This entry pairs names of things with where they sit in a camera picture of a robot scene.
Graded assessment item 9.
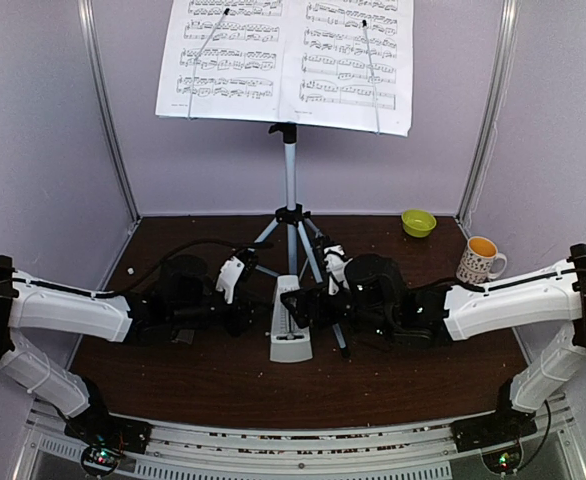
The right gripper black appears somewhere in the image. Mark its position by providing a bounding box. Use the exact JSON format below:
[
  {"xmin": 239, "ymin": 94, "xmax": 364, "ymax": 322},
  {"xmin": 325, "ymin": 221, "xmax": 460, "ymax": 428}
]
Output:
[{"xmin": 281, "ymin": 280, "xmax": 395, "ymax": 340}]

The white metronome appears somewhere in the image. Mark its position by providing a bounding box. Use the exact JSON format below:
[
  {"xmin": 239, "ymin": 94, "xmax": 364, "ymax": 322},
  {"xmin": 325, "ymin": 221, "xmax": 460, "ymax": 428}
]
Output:
[{"xmin": 270, "ymin": 275, "xmax": 313, "ymax": 364}]

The clear metronome front cover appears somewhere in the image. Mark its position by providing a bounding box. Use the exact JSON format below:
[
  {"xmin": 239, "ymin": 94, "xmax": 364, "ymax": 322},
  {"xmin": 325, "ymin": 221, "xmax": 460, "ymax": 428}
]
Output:
[{"xmin": 173, "ymin": 329, "xmax": 195, "ymax": 345}]

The light blue music stand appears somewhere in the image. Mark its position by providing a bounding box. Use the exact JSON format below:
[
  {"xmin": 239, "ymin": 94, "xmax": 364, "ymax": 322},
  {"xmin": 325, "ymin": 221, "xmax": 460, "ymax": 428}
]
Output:
[{"xmin": 154, "ymin": 0, "xmax": 415, "ymax": 359}]

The sheet music page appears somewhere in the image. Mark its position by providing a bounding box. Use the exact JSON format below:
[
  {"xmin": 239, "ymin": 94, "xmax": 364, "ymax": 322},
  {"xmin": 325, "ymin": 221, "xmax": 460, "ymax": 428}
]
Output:
[
  {"xmin": 155, "ymin": 0, "xmax": 292, "ymax": 121},
  {"xmin": 279, "ymin": 0, "xmax": 414, "ymax": 137}
]

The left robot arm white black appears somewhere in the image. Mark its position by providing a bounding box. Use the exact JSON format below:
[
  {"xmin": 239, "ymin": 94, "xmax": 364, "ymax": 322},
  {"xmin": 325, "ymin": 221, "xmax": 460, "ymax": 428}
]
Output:
[{"xmin": 0, "ymin": 241, "xmax": 271, "ymax": 444}]

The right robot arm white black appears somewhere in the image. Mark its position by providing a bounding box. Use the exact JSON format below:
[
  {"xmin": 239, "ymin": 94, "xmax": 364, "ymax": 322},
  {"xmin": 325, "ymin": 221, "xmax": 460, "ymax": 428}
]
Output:
[{"xmin": 274, "ymin": 243, "xmax": 586, "ymax": 442}]

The green bowl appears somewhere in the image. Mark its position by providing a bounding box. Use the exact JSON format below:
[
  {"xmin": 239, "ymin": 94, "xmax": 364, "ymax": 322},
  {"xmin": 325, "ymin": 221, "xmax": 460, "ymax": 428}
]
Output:
[{"xmin": 401, "ymin": 209, "xmax": 437, "ymax": 238}]

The white mug orange inside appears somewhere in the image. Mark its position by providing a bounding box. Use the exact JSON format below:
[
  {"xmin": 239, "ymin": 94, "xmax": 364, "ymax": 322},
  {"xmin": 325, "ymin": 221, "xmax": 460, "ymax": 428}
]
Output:
[{"xmin": 456, "ymin": 236, "xmax": 508, "ymax": 284}]

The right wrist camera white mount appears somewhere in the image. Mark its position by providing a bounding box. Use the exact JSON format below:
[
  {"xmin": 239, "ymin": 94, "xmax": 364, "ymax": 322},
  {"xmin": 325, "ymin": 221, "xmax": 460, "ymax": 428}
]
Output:
[{"xmin": 313, "ymin": 235, "xmax": 352, "ymax": 296}]

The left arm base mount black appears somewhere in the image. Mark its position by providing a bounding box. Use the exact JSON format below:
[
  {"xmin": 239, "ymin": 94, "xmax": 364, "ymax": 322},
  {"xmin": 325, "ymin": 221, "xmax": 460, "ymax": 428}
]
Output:
[{"xmin": 64, "ymin": 416, "xmax": 152, "ymax": 454}]

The aluminium front rail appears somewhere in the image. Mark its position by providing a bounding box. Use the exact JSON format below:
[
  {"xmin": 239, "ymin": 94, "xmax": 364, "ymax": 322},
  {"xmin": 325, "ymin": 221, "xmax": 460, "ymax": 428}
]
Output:
[{"xmin": 22, "ymin": 394, "xmax": 574, "ymax": 480}]

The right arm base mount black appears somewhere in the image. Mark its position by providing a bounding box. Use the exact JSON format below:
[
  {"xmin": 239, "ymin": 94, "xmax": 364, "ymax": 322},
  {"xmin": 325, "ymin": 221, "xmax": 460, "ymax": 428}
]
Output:
[{"xmin": 450, "ymin": 412, "xmax": 537, "ymax": 452}]

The aluminium corner post right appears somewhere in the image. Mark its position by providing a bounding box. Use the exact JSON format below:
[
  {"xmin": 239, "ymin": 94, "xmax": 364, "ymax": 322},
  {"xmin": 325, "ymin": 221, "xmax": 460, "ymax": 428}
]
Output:
[{"xmin": 456, "ymin": 0, "xmax": 520, "ymax": 237}]

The aluminium corner post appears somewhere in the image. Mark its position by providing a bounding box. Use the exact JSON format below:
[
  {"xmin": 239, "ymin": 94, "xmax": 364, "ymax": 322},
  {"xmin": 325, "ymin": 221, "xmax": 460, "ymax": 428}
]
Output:
[
  {"xmin": 77, "ymin": 0, "xmax": 142, "ymax": 227},
  {"xmin": 456, "ymin": 0, "xmax": 520, "ymax": 237}
]

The aluminium corner post left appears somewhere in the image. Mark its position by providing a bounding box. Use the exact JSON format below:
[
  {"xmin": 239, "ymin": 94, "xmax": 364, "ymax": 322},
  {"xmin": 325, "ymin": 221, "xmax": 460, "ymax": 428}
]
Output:
[{"xmin": 77, "ymin": 0, "xmax": 142, "ymax": 227}]

